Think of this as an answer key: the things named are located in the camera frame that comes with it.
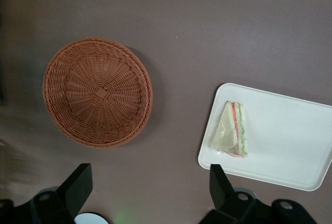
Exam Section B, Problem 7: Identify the triangle sandwich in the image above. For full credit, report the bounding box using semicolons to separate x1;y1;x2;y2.
210;100;249;158

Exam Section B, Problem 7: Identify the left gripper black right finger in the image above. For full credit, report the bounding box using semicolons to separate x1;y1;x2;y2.
198;163;321;224

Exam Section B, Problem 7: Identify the beige rectangular tray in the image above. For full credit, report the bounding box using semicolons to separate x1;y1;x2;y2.
197;82;332;192

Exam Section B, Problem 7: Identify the brown round wicker basket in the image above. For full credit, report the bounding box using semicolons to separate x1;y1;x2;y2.
42;36;153;149

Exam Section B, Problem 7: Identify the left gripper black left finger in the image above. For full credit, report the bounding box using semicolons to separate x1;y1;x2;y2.
0;163;93;224

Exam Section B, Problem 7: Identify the black machine housing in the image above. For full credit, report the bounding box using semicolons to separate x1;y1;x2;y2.
0;0;7;108

